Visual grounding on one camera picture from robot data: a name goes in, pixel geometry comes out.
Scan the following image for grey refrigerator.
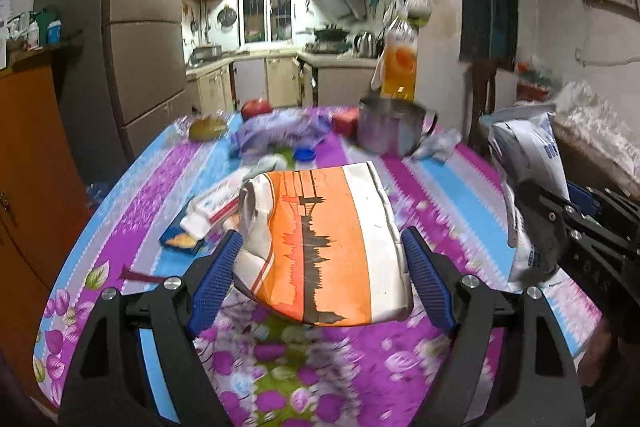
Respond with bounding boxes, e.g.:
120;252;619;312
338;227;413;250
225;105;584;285
35;0;191;164

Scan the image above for orange juice bottle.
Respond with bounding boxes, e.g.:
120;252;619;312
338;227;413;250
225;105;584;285
381;11;418;102

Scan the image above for black wok on stove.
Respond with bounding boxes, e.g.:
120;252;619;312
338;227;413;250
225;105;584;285
314;25;349;42

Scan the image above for small red box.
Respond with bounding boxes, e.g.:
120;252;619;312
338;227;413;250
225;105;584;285
331;107;359;138

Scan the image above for white printed plastic bag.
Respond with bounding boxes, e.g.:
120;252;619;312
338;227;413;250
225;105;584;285
487;104;570;289

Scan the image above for orange wooden cabinet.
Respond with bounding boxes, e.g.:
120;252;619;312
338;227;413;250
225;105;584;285
1;50;90;400

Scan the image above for white work glove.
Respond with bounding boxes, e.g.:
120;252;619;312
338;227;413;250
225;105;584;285
250;153;288;176

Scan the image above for kitchen window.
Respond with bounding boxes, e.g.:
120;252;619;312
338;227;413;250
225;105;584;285
239;0;293;44

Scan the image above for dark wooden dining table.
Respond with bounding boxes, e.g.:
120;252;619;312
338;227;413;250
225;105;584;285
479;106;640;203

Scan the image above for floral purple tablecloth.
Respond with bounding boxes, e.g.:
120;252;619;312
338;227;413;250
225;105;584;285
32;109;599;426

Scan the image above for orange white paper bag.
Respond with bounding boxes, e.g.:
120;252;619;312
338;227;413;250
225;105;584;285
233;161;413;327

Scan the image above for steel pot with handle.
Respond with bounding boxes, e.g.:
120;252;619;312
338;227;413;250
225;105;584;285
356;96;438;158

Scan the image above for purple plastic bag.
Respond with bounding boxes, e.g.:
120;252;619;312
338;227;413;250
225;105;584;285
229;108;331;157

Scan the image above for steel electric kettle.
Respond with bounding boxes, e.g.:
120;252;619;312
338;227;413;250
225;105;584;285
352;31;378;58

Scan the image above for blue bottle cap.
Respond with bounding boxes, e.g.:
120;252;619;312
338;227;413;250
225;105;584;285
294;147;316;162

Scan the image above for white plastic sheet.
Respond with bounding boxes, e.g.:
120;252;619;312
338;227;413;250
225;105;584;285
551;80;639;192

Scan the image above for kitchen base cabinets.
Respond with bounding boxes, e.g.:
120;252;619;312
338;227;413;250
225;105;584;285
186;48;376;113

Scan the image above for green container on cabinet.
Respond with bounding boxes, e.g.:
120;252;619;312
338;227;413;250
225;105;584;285
35;8;58;46

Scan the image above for hanging white plastic bag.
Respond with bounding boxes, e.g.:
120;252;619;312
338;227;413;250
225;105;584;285
405;0;434;28

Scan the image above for wooden chair by window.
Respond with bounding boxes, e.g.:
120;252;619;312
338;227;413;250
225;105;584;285
468;57;498;147

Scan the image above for red apple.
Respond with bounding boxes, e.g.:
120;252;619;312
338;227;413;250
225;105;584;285
241;98;272;121

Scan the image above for white red medicine box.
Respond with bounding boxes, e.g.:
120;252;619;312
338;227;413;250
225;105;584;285
179;167;250;239

